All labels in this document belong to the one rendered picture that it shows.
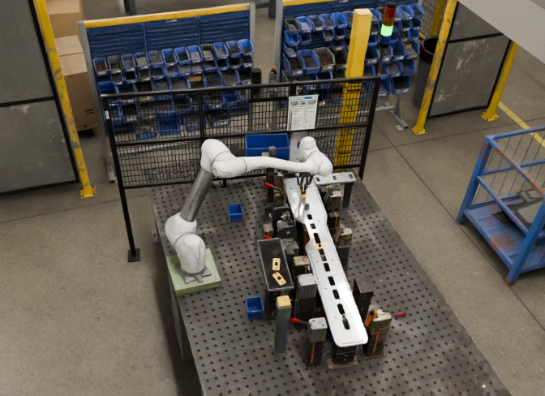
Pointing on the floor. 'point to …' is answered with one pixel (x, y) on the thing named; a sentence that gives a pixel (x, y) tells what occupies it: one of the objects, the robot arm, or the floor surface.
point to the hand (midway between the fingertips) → (303, 188)
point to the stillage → (508, 213)
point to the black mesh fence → (228, 132)
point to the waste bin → (426, 49)
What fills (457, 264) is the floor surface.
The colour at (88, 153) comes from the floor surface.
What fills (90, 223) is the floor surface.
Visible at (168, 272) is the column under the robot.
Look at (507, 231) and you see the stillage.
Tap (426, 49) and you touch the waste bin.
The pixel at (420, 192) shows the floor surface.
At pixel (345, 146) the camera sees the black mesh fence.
